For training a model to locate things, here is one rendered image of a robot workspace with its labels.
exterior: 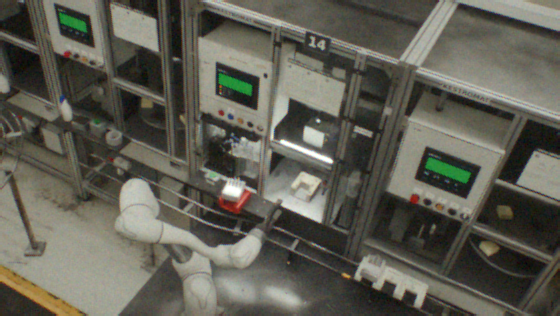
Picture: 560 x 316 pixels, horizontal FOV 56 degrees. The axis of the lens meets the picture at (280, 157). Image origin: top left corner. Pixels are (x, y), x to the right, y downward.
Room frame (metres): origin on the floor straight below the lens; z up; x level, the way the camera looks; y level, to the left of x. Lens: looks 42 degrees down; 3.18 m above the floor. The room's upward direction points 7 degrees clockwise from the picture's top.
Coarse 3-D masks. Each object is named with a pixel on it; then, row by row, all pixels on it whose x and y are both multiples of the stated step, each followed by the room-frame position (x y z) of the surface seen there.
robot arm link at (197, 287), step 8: (184, 280) 1.54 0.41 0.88; (192, 280) 1.50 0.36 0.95; (200, 280) 1.50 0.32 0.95; (208, 280) 1.51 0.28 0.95; (184, 288) 1.49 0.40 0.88; (192, 288) 1.45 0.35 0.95; (200, 288) 1.46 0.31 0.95; (208, 288) 1.47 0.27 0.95; (184, 296) 1.45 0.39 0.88; (192, 296) 1.42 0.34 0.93; (200, 296) 1.43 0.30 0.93; (208, 296) 1.44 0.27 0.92; (216, 296) 1.48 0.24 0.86; (184, 304) 1.44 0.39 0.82; (192, 304) 1.41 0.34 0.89; (200, 304) 1.41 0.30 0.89; (208, 304) 1.42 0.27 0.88; (216, 304) 1.47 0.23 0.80; (192, 312) 1.40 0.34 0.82; (200, 312) 1.40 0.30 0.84; (208, 312) 1.41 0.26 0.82
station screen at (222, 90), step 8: (224, 72) 2.23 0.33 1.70; (240, 80) 2.19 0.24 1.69; (248, 80) 2.17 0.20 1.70; (224, 88) 2.23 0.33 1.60; (232, 88) 2.21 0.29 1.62; (224, 96) 2.22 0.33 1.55; (232, 96) 2.21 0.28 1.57; (240, 96) 2.19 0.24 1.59; (248, 96) 2.17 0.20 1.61; (248, 104) 2.17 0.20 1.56
